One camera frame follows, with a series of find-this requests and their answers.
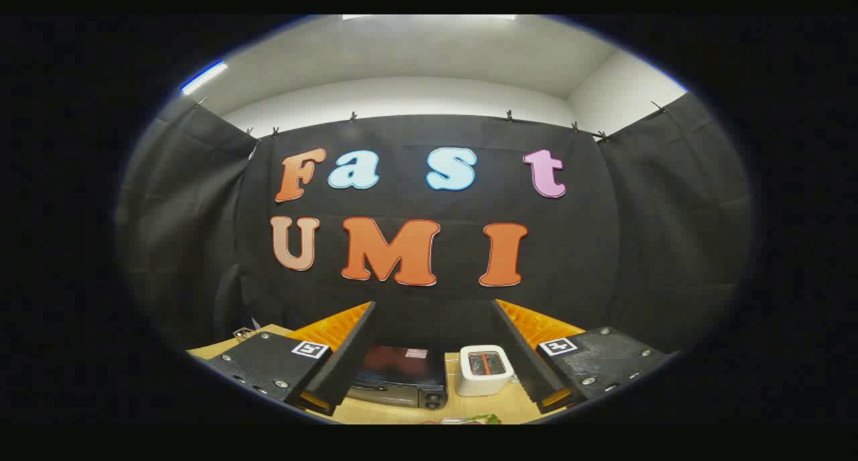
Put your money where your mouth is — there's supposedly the row of small cloth clips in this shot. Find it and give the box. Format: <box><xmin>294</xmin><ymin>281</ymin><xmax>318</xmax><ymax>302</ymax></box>
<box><xmin>194</xmin><ymin>98</ymin><xmax>668</xmax><ymax>143</ymax></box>

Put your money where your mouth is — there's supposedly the long ceiling light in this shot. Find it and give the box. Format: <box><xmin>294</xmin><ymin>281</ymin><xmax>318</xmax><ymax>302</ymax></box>
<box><xmin>180</xmin><ymin>60</ymin><xmax>229</xmax><ymax>94</ymax></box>

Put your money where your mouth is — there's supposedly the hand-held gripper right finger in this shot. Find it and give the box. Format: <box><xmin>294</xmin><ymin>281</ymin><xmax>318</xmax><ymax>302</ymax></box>
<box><xmin>493</xmin><ymin>299</ymin><xmax>671</xmax><ymax>413</ymax></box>

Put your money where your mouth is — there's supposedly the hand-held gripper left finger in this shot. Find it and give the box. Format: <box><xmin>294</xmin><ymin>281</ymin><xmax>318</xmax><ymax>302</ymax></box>
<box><xmin>208</xmin><ymin>300</ymin><xmax>377</xmax><ymax>418</ymax></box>

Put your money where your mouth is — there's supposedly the white slot toaster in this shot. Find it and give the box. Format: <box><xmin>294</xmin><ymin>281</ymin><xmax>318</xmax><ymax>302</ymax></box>
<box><xmin>458</xmin><ymin>344</ymin><xmax>515</xmax><ymax>397</ymax></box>

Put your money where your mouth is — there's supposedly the black toaster oven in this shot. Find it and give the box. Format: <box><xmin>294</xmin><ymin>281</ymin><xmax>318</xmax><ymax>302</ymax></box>
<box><xmin>347</xmin><ymin>344</ymin><xmax>448</xmax><ymax>410</ymax></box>

